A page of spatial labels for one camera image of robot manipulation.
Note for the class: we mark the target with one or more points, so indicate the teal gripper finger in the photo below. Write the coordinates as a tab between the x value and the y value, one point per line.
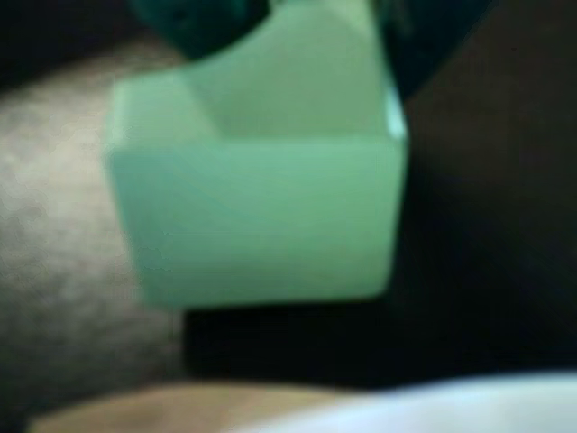
401	40
198	27

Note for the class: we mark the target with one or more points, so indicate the light green L-shaped block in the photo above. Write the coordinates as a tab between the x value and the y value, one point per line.
252	216

